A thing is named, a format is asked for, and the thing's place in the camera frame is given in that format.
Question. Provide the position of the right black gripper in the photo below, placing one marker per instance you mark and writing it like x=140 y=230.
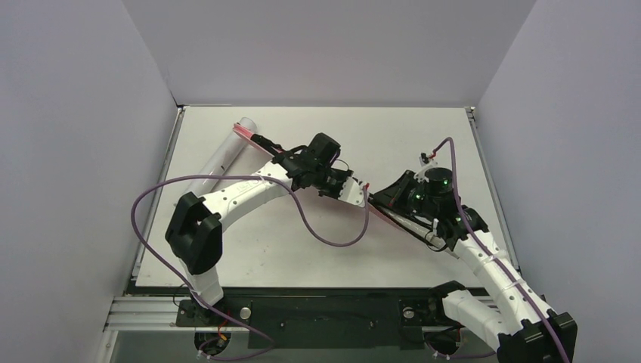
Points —
x=401 y=188

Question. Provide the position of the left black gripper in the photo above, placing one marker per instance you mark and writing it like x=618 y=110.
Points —
x=283 y=156

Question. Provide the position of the pink racket cover bag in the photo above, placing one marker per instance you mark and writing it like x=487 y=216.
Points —
x=303 y=162

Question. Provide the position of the white shuttlecock tube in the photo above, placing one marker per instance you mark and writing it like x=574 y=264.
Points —
x=217 y=164

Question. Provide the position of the pink badminton racket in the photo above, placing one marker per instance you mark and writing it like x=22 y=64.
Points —
x=425 y=235

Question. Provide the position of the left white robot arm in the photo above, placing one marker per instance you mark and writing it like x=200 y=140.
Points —
x=196 y=228

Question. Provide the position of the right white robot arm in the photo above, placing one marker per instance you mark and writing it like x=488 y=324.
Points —
x=522 y=327

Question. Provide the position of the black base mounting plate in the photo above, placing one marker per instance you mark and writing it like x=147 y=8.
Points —
x=418 y=323

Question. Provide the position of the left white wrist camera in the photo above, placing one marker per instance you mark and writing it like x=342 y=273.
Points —
x=354 y=192

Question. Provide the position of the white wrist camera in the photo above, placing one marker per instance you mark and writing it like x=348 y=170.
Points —
x=427 y=162
x=354 y=192

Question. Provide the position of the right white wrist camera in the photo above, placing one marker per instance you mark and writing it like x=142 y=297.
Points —
x=427 y=162

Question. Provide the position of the aluminium frame rail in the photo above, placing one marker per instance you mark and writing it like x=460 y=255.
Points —
x=140 y=313

